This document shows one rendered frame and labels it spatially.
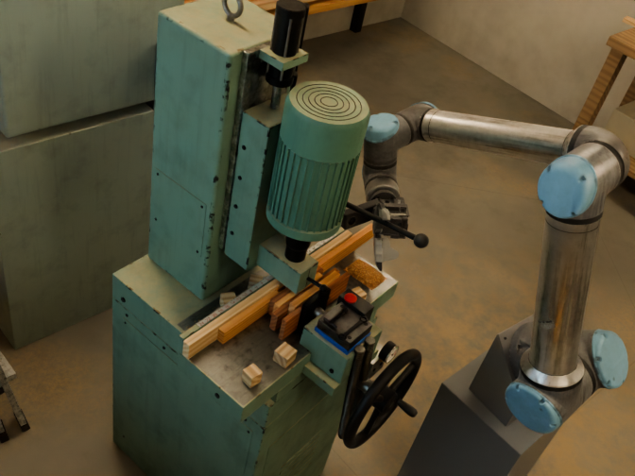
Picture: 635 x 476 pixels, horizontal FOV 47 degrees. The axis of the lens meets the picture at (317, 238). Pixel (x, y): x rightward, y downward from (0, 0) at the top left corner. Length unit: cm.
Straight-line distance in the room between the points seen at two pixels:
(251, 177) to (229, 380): 45
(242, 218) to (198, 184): 13
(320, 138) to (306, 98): 10
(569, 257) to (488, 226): 222
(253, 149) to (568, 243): 70
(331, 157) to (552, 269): 55
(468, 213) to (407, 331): 96
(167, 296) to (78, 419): 86
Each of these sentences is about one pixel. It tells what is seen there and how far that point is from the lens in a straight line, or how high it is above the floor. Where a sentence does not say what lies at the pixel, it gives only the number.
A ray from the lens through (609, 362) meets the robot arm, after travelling 200.
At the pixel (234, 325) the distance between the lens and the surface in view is 170.
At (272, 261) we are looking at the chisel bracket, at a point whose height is 101.
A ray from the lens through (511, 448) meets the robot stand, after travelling 220.
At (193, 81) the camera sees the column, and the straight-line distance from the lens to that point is 160.
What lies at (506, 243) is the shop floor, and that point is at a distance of 376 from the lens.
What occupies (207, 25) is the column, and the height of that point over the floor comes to 152.
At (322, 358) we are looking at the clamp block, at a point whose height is 91.
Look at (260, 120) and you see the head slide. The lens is 155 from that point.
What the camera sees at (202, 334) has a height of 95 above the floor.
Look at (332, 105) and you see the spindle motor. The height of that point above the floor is 147.
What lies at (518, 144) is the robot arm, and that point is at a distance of 177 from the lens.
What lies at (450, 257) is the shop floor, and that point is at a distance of 354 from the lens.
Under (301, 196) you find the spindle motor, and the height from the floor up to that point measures 128.
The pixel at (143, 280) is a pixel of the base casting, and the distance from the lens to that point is 198.
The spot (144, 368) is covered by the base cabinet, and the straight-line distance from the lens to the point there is 212.
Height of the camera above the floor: 222
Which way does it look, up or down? 41 degrees down
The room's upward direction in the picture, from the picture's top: 14 degrees clockwise
